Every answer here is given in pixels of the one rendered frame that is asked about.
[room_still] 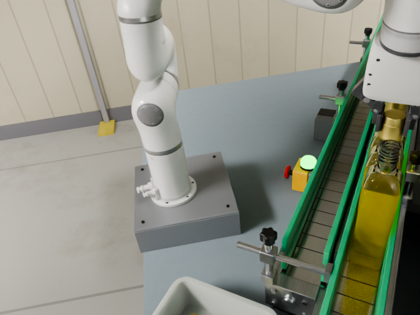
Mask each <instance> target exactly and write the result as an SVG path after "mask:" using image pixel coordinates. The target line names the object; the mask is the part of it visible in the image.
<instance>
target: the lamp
mask: <svg viewBox="0 0 420 315"><path fill-rule="evenodd" d="M315 165H316V159H315V157H313V156H309V155H307V156H303V157H302V158H301V163H300V168H301V169H302V170H304V171H313V169H314V167H315Z"/></svg>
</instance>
